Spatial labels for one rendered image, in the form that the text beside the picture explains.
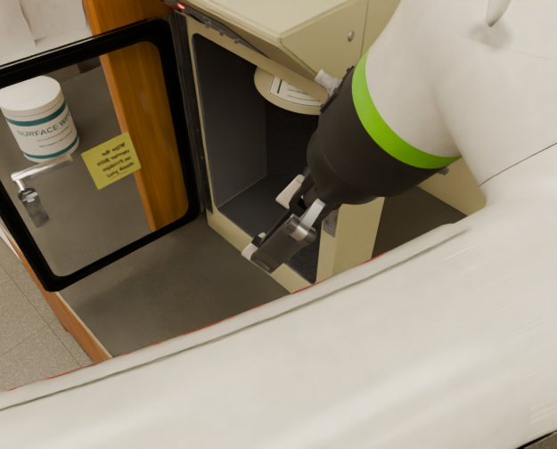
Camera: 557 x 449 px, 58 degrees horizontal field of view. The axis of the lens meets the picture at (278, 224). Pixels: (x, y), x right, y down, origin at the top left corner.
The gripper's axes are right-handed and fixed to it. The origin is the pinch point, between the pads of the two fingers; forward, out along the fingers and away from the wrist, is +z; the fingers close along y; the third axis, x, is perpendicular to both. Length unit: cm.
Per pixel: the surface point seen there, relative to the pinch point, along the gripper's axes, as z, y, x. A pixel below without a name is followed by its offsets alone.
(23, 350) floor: 163, 23, -35
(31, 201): 22.5, 7.9, -28.0
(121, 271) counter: 46.9, 3.8, -14.4
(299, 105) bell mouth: 1.6, -16.6, -5.5
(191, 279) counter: 41.7, -1.0, -2.9
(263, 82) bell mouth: 4.5, -18.3, -11.2
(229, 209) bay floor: 36.6, -14.8, -4.5
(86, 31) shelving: 95, -64, -73
